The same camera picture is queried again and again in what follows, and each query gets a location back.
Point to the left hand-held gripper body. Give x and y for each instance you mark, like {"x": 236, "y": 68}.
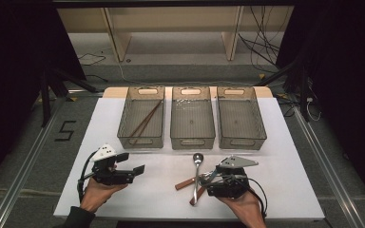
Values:
{"x": 106, "y": 152}

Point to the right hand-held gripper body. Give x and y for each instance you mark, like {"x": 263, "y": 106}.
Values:
{"x": 237, "y": 162}

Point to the metal spoon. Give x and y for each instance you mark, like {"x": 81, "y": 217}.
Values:
{"x": 198, "y": 157}

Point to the grey transparent plastic bin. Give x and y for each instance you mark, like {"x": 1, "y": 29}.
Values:
{"x": 240, "y": 120}
{"x": 192, "y": 120}
{"x": 142, "y": 118}

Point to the brown wooden chopstick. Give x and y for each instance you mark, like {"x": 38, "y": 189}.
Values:
{"x": 145, "y": 119}
{"x": 148, "y": 122}

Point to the person's left hand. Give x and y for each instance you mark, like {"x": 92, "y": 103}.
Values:
{"x": 96, "y": 194}

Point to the person's right hand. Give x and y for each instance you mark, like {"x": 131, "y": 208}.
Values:
{"x": 248, "y": 210}

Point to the white table cover sheet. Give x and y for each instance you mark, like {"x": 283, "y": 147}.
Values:
{"x": 104, "y": 126}

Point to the black tripod stand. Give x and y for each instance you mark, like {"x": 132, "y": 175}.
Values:
{"x": 46, "y": 101}

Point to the black metal stand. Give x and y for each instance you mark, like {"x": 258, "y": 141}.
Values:
{"x": 303, "y": 91}

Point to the black curtain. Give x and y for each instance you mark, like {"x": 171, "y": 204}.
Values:
{"x": 348, "y": 79}
{"x": 9, "y": 79}

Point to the light wooden shelf unit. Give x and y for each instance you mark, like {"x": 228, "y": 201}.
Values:
{"x": 171, "y": 19}

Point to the aluminium floor rail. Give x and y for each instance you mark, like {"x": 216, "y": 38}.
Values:
{"x": 329, "y": 164}
{"x": 22, "y": 171}

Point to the black metal frame bar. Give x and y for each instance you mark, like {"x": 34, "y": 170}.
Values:
{"x": 171, "y": 3}

